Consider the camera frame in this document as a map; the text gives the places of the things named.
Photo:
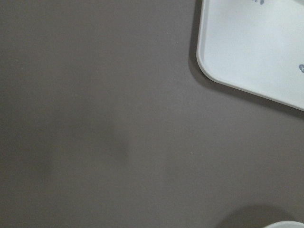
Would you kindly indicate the white rabbit tray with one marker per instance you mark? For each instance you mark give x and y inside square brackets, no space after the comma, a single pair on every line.
[256,46]

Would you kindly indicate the grey white plate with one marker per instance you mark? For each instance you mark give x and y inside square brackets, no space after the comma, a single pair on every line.
[286,224]

